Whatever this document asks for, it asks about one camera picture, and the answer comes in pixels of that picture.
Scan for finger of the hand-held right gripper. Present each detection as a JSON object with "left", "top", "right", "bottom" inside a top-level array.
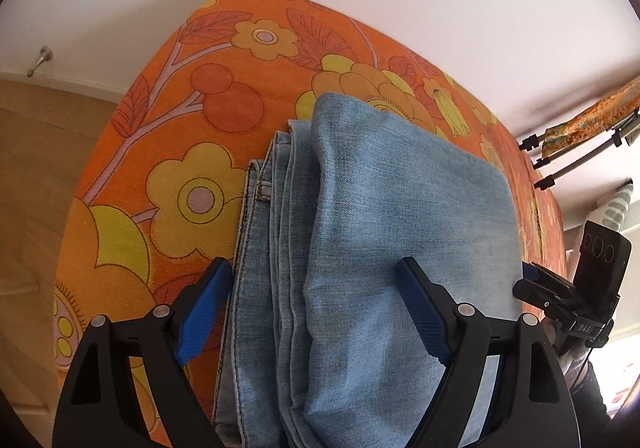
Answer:
[
  {"left": 514, "top": 278, "right": 576, "bottom": 324},
  {"left": 521, "top": 262, "right": 571, "bottom": 291}
]

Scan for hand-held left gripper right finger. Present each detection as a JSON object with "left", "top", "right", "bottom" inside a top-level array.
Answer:
[{"left": 396, "top": 256, "right": 581, "bottom": 448}]

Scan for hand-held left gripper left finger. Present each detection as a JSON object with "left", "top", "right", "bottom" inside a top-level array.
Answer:
[{"left": 52, "top": 257, "right": 235, "bottom": 448}]

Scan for light blue denim pants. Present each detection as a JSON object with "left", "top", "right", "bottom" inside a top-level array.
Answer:
[{"left": 212, "top": 92, "right": 523, "bottom": 448}]

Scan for green white striped cushion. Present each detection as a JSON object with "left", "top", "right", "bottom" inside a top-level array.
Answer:
[{"left": 597, "top": 180, "right": 633, "bottom": 234}]

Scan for grey metal tripod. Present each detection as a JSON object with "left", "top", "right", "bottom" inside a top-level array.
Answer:
[{"left": 517, "top": 110, "right": 640, "bottom": 191}]

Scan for orange patterned scarf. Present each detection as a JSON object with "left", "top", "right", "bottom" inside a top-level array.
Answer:
[{"left": 542, "top": 83, "right": 640, "bottom": 156}]

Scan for orange floral tablecloth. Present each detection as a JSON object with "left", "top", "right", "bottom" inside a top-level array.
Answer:
[{"left": 52, "top": 0, "right": 568, "bottom": 429}]

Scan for metal door stopper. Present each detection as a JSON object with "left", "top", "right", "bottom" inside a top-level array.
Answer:
[{"left": 26, "top": 45, "right": 55, "bottom": 79}]

